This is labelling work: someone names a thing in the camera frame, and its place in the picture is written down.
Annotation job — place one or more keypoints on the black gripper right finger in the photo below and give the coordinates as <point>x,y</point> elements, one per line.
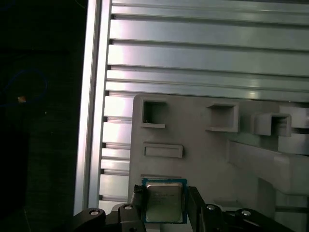
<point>212,220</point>

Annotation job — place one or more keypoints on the silver green CPU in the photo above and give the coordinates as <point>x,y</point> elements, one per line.
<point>164,200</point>

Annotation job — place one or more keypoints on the grey plastic parts rack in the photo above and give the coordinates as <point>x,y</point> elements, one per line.
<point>193,145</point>

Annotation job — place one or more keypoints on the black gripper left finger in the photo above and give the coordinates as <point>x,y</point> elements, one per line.
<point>128,217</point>

